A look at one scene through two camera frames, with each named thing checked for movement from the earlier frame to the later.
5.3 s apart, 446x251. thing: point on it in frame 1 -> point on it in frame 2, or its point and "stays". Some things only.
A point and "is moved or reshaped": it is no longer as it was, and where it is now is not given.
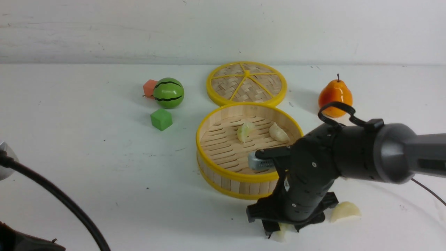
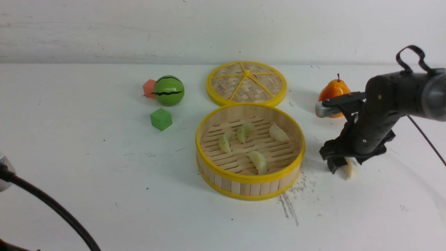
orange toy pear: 335,91 stays
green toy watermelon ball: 168,93 stays
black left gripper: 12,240 -> 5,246
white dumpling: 343,209 is moved or reshaped
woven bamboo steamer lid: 246,82 stays
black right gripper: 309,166 -> 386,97
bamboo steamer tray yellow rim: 226,136 stays
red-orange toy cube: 148,87 stays
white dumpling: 277,134 stays
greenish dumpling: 287,233 -> 224,143
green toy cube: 161,119 stays
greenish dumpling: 245,131 stays
